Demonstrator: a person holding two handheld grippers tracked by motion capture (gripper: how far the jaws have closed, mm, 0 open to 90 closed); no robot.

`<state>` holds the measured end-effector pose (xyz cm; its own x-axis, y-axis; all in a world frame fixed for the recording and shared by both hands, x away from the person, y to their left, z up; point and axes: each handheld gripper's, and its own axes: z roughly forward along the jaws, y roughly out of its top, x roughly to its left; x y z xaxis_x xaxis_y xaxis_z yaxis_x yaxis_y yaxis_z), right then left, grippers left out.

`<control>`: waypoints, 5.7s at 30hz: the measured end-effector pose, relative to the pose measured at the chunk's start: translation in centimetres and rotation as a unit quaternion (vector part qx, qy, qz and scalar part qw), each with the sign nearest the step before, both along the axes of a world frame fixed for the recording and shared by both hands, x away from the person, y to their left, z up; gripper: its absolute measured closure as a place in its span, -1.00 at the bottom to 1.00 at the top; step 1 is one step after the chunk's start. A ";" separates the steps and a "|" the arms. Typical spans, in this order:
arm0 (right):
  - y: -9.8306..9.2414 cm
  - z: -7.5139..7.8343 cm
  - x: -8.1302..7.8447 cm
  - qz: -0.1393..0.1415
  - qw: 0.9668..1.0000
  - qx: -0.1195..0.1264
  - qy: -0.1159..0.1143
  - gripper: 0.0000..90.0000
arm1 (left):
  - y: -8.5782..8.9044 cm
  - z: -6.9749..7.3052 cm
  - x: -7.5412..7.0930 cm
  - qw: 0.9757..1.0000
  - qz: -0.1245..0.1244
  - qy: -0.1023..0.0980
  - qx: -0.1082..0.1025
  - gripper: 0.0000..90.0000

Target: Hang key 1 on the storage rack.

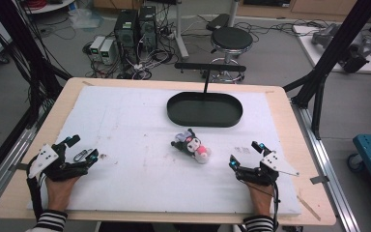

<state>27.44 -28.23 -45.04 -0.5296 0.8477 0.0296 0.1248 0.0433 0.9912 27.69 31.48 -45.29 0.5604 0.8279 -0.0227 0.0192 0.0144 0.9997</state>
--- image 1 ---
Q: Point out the large black computer tower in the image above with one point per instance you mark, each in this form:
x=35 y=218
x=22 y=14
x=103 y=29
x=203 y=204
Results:
x=126 y=32

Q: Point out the white foam mat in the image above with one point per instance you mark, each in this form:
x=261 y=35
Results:
x=141 y=187

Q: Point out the black foot pedal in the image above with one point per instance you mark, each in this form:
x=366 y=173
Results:
x=218 y=22

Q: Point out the aluminium rail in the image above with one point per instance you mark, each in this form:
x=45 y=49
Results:
x=6 y=161
x=327 y=167

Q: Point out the grey tape strip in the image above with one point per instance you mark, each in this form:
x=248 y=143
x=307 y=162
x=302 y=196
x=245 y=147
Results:
x=19 y=167
x=319 y=179

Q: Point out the small black computer tower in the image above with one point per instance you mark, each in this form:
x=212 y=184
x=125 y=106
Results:
x=148 y=27

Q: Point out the person's right hand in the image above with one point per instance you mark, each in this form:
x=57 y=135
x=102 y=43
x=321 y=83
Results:
x=262 y=199

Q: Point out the white desk leg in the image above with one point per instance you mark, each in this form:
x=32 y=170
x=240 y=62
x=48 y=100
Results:
x=181 y=35

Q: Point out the thin wooden stick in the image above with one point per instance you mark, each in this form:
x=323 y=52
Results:
x=309 y=208

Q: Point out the silver carabiner clip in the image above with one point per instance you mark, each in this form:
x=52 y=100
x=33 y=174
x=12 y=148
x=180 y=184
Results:
x=81 y=155

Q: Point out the grey robot part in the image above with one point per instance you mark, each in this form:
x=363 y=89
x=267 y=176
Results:
x=357 y=48

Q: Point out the person's left hand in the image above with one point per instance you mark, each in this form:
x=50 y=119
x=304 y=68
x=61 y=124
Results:
x=58 y=195

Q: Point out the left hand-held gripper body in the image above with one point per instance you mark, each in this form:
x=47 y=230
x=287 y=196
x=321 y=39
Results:
x=42 y=161

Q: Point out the white power supply unit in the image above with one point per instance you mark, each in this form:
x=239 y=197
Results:
x=96 y=46
x=107 y=51

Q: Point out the black round stool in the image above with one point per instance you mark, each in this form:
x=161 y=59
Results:
x=232 y=38

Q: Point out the clear plastic bag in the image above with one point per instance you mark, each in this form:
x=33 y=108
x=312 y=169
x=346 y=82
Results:
x=85 y=18

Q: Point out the white round table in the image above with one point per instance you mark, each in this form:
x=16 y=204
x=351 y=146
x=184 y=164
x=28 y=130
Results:
x=50 y=6

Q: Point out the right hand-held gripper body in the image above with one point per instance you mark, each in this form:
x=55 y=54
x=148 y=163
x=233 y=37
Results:
x=257 y=175

